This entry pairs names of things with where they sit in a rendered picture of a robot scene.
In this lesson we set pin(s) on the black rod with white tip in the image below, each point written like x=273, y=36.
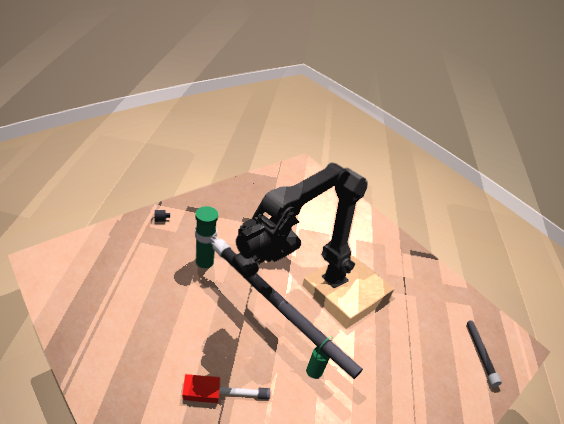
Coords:
x=493, y=376

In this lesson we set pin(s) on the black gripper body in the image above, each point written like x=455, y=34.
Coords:
x=249, y=267

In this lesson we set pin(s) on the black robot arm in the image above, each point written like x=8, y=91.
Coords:
x=284, y=203

